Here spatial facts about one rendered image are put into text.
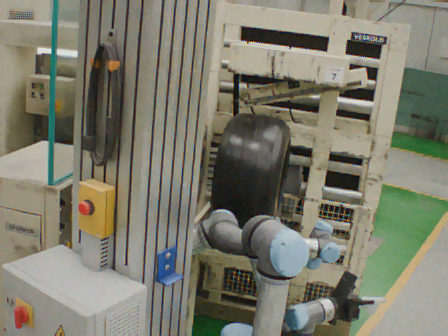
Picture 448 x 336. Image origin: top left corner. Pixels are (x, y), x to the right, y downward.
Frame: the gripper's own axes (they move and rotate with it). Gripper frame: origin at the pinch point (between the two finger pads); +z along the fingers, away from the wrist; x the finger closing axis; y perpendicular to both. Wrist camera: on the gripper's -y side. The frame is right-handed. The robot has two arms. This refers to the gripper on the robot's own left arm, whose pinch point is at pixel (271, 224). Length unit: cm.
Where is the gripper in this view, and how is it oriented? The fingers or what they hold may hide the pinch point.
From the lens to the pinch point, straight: 235.5
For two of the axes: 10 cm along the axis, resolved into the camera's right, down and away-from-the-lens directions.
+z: -4.5, -4.2, 7.9
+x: -8.8, 3.5, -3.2
